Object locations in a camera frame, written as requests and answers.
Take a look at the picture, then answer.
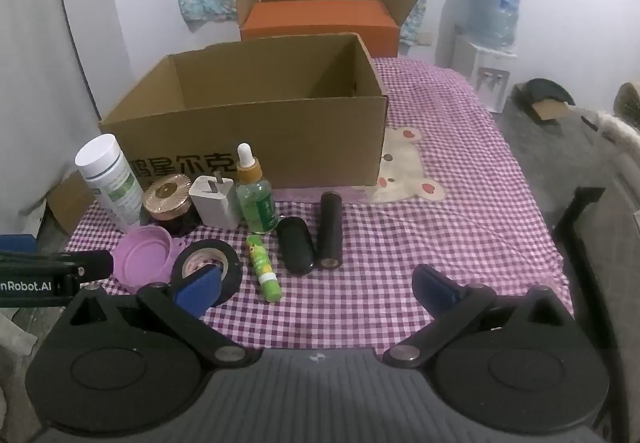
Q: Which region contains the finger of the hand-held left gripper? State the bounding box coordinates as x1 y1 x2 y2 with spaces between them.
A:
60 249 117 282

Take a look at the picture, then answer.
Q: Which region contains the small cardboard box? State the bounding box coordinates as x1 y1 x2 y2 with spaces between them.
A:
45 170 98 236

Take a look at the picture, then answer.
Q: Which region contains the black metal frame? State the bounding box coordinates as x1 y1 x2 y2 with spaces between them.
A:
550 185 640 374

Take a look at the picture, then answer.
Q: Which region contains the brown cardboard box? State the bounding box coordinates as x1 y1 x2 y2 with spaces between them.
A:
97 33 390 188

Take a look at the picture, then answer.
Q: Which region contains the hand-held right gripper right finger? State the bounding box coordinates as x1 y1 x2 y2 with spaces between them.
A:
382 264 576 369

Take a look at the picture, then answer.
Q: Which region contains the small cardboard piece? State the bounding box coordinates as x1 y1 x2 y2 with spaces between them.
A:
530 100 571 124

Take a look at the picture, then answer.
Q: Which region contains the gold round compact case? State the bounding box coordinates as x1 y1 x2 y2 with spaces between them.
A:
141 175 201 238

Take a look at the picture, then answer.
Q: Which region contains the white charger plug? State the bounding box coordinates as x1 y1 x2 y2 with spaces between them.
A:
189 174 241 230

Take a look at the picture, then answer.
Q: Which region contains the grey fabric cover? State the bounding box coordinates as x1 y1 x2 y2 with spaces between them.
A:
500 95 640 244

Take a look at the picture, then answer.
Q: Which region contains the white bottle with green label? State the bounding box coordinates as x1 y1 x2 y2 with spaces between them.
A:
75 134 146 234

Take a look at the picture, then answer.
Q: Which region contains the black cylinder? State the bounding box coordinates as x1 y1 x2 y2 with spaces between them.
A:
319 191 344 270

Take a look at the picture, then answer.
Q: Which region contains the green glue stick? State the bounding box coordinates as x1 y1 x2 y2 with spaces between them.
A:
245 234 283 302

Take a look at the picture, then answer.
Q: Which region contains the dark curved object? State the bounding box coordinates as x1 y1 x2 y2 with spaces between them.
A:
515 78 576 124

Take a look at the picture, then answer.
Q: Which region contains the black oval case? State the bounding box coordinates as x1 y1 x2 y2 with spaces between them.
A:
276 216 317 275

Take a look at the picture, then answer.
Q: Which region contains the green dropper bottle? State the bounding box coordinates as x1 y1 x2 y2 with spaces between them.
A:
235 143 279 235

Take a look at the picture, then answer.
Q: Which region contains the orange box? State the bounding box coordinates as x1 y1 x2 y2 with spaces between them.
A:
239 0 401 58

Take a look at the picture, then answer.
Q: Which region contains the white water dispenser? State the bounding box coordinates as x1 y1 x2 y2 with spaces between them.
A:
435 0 518 114

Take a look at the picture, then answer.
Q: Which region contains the white fluffy cloth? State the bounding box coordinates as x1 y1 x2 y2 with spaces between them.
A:
595 110 640 148

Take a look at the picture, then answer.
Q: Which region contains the purple plastic lid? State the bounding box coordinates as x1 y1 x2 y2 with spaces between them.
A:
114 226 187 295

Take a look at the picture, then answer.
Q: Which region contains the purple checkered tablecloth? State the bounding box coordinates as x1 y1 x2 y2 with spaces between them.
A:
60 57 576 359

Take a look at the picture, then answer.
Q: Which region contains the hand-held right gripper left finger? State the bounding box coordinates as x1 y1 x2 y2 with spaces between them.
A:
62 265 251 369

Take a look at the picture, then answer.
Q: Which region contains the black tape roll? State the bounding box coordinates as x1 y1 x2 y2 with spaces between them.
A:
170 239 244 309

